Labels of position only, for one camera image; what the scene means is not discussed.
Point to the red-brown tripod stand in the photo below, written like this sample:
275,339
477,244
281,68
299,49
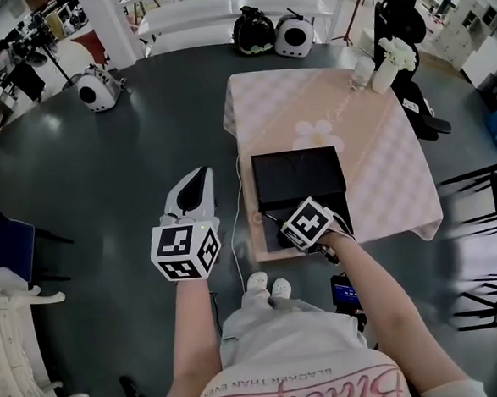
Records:
348,16

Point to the person's pink printed shirt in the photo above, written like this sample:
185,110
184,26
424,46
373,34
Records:
304,384

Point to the person's white trousers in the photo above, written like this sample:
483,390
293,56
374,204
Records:
283,331

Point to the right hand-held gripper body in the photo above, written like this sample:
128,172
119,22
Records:
309,222

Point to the white locker cabinet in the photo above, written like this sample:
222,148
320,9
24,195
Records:
470,29

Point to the clear drinking glass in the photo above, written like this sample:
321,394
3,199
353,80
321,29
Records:
362,73

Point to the black monitor device blue screen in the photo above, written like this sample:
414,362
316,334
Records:
344,290

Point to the black pet carrier backpack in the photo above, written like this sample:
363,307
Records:
254,32

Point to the white pet carrier backpack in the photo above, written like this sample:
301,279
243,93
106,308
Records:
294,35
94,91

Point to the black box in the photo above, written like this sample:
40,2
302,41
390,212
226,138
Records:
298,177

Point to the red-orange chair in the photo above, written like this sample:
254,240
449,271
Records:
91,45

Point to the white flower bouquet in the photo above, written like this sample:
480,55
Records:
399,53

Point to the black office chair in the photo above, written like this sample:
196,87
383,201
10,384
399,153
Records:
402,25

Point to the person's left forearm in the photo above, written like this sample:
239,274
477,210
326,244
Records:
190,333

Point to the black tripod stand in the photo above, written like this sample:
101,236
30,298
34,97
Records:
58,64

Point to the pink checkered tablecloth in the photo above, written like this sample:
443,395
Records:
382,163

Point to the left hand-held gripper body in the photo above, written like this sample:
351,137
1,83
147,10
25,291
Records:
173,241

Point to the white perforated clog shoe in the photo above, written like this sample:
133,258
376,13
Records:
257,282
281,288

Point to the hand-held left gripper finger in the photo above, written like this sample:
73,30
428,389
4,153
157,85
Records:
209,192
175,198

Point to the person's right forearm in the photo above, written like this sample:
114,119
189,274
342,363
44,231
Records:
378,294

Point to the blue chair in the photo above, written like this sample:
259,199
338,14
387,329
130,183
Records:
5,244

